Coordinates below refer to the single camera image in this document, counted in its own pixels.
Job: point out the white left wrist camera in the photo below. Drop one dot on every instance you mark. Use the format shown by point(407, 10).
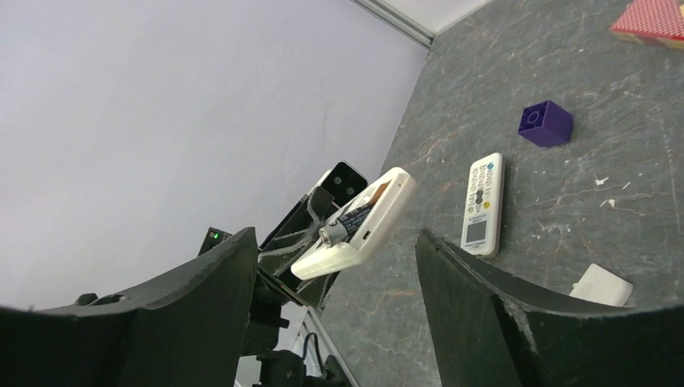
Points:
point(343, 182)

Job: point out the purple plastic block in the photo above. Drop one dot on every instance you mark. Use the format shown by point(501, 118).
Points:
point(546, 124)

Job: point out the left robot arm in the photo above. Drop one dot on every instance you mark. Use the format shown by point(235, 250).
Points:
point(308, 367)

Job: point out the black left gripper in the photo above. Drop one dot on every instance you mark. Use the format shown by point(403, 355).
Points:
point(278, 315)

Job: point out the red and white remote control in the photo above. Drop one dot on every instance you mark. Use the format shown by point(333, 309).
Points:
point(390, 194)

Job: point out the white battery cover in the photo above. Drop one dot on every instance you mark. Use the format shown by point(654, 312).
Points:
point(600, 286)

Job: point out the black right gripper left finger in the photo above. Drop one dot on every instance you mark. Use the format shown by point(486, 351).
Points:
point(185, 327)

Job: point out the red playing card box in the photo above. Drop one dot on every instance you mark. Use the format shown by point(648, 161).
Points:
point(652, 22)

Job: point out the silver black battery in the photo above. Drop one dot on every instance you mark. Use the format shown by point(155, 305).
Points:
point(344, 226)

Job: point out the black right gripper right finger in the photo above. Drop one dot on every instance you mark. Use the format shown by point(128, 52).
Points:
point(492, 328)

